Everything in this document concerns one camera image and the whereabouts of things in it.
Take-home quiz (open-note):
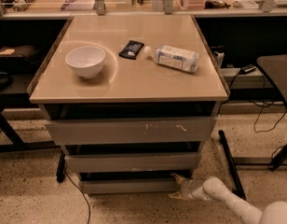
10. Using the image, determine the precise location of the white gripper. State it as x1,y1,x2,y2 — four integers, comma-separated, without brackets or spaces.
168,173,208,201

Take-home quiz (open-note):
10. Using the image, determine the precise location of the grey bottom drawer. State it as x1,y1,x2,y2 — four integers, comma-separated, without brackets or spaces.
78,170,192,194

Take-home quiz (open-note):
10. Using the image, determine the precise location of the grey drawer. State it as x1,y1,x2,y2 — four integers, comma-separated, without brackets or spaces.
46,117,216,146
65,152,201,173
78,170,192,194

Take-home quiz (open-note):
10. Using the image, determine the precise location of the grey top drawer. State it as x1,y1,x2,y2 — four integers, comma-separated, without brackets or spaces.
46,117,216,146

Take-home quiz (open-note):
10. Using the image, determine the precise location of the grey middle drawer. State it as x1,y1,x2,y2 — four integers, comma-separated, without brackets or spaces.
65,152,201,173

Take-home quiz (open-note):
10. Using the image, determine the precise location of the grey drawer cabinet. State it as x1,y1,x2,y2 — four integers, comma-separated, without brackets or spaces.
26,14,231,198

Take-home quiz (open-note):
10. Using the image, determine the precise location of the black table leg right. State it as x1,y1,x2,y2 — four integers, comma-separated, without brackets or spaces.
218,130,246,200

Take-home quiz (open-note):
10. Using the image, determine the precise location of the black table leg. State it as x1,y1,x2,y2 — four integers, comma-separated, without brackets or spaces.
0,105,67,184
218,130,246,200

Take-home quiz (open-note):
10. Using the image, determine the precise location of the clear plastic water bottle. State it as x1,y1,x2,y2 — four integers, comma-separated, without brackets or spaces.
143,45,199,73

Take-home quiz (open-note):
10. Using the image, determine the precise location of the black device on shelf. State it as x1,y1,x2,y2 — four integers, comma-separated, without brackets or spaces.
239,64,256,75

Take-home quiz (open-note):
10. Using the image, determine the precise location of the dark snack packet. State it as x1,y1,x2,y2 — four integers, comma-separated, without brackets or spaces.
119,40,144,60

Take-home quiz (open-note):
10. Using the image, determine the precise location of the dark side table top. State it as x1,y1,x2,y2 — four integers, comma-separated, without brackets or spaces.
257,54,287,108

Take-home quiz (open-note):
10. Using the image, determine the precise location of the white bowl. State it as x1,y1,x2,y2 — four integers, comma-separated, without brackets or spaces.
65,46,105,78

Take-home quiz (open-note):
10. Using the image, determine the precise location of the black table leg left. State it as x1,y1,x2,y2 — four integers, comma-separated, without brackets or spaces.
0,105,67,184

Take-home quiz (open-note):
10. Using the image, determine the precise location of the black floor cable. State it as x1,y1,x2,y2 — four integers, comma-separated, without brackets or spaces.
62,166,92,224

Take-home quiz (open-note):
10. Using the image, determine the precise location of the black cable right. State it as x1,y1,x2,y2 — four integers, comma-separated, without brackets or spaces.
249,98,287,134

